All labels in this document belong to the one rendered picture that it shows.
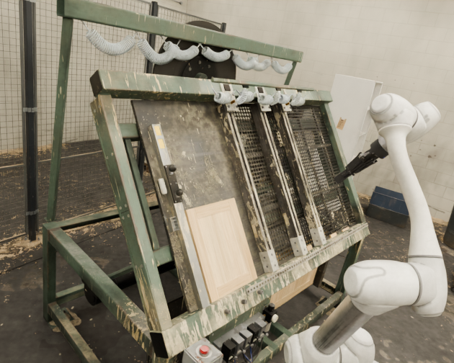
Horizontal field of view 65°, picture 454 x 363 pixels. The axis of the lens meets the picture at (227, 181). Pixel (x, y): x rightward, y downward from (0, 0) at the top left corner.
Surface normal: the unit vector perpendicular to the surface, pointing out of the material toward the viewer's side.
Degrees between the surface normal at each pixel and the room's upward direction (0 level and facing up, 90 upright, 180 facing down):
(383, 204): 90
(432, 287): 58
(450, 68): 90
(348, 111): 90
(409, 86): 90
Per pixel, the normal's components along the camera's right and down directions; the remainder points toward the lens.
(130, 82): 0.68, -0.25
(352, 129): -0.54, 0.20
